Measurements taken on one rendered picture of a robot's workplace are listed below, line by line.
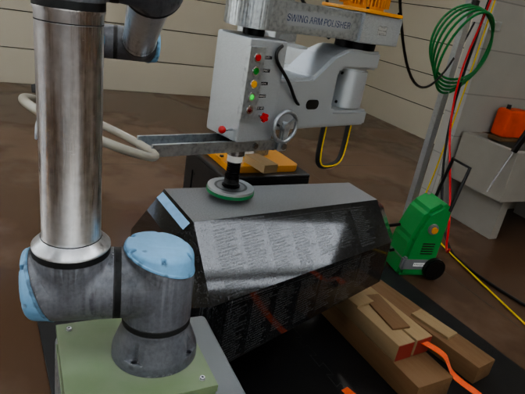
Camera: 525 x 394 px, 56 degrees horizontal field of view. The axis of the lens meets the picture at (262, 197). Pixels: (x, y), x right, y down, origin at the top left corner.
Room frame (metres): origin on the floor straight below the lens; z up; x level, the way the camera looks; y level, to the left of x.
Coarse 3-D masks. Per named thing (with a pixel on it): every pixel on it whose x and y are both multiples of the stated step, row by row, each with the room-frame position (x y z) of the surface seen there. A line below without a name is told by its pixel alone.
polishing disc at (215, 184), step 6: (210, 180) 2.11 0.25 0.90; (216, 180) 2.12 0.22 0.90; (222, 180) 2.13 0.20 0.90; (240, 180) 2.17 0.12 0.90; (210, 186) 2.03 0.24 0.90; (216, 186) 2.04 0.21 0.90; (222, 186) 2.05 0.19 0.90; (240, 186) 2.09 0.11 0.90; (246, 186) 2.11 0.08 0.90; (252, 186) 2.12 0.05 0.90; (216, 192) 1.99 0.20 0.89; (222, 192) 1.98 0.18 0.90; (228, 192) 1.99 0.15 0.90; (234, 192) 2.01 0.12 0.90; (240, 192) 2.02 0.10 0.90; (246, 192) 2.03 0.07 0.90; (252, 192) 2.06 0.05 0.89
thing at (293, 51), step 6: (288, 42) 2.90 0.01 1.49; (294, 42) 2.97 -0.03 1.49; (288, 48) 2.74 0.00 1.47; (294, 48) 2.72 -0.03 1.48; (300, 48) 2.70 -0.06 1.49; (306, 48) 2.73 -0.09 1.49; (288, 54) 2.74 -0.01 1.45; (294, 54) 2.71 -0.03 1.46; (300, 54) 2.67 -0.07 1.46; (288, 60) 2.73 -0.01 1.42
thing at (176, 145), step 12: (156, 144) 1.74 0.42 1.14; (168, 144) 1.77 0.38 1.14; (180, 144) 1.80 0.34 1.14; (192, 144) 1.84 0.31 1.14; (204, 144) 1.88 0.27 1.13; (216, 144) 1.93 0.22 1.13; (228, 144) 1.97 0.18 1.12; (240, 144) 2.01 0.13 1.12; (252, 144) 2.06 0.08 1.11; (264, 144) 2.11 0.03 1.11; (276, 144) 2.17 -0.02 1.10
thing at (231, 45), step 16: (224, 32) 2.06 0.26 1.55; (240, 32) 2.08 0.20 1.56; (224, 48) 2.04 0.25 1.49; (240, 48) 1.97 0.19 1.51; (272, 48) 2.01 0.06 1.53; (224, 64) 2.03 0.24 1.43; (240, 64) 1.96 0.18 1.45; (272, 64) 2.02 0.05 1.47; (224, 80) 2.02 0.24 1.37; (240, 80) 1.95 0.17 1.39; (272, 80) 2.03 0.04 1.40; (224, 96) 2.01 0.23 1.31; (272, 96) 2.04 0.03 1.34; (224, 112) 2.00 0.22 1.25; (256, 112) 1.99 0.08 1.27; (272, 112) 2.06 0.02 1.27; (240, 128) 1.94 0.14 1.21; (256, 128) 2.00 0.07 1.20
